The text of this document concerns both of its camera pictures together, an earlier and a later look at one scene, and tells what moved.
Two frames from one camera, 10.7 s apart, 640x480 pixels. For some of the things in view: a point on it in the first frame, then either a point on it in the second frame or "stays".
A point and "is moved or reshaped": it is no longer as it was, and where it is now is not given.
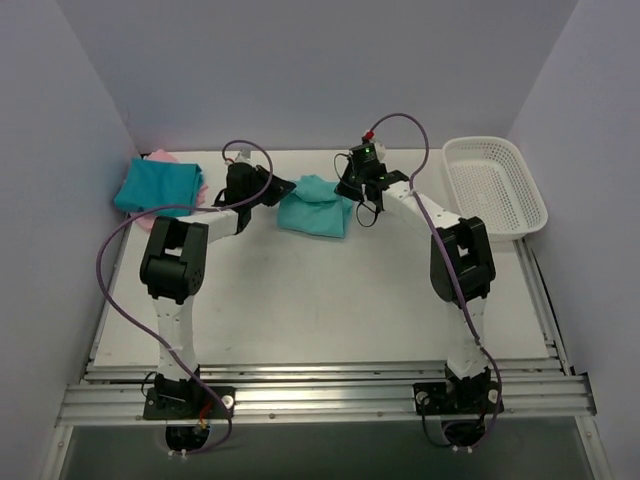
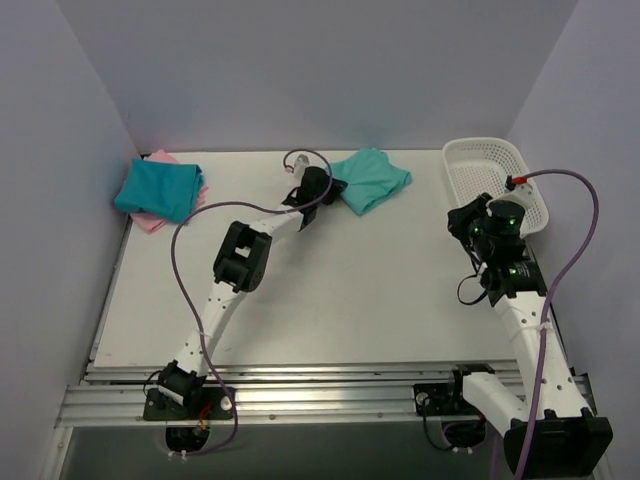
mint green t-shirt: (315, 207) is moved or reshaped
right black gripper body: (351, 185) → (460, 220)
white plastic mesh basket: (489, 180) stays
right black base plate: (465, 395) stays
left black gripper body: (270, 188) → (329, 187)
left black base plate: (188, 403) stays
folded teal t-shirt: (155, 183) stays
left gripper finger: (271, 188) → (337, 187)
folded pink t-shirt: (145, 221) stays
